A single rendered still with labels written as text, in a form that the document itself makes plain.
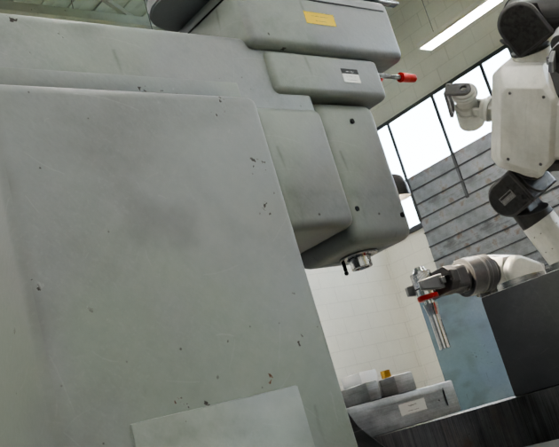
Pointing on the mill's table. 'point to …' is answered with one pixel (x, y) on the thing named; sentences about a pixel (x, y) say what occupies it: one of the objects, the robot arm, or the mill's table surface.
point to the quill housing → (359, 188)
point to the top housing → (303, 27)
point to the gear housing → (326, 79)
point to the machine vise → (398, 406)
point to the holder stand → (537, 326)
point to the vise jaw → (397, 384)
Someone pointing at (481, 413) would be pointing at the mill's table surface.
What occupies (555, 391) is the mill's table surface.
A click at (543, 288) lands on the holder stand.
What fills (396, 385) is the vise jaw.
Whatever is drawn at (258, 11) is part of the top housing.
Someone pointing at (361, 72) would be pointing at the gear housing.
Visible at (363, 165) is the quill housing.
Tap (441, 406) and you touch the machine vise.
